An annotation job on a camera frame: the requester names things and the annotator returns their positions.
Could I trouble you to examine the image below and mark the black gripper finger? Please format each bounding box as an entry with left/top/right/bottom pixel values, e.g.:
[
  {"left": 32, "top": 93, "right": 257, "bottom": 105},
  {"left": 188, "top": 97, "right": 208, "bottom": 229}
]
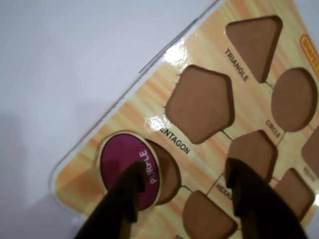
[
  {"left": 74, "top": 161, "right": 147, "bottom": 239},
  {"left": 225, "top": 157, "right": 309, "bottom": 239}
]

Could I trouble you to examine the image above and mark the wooden shape puzzle board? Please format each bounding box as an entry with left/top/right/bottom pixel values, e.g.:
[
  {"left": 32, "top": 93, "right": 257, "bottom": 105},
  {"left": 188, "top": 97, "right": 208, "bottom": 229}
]
[{"left": 48, "top": 0, "right": 319, "bottom": 239}]

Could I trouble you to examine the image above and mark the purple oval piece yellow pin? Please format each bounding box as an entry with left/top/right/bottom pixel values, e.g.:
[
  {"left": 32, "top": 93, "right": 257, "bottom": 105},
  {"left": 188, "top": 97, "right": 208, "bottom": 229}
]
[{"left": 96, "top": 130, "right": 161, "bottom": 211}]

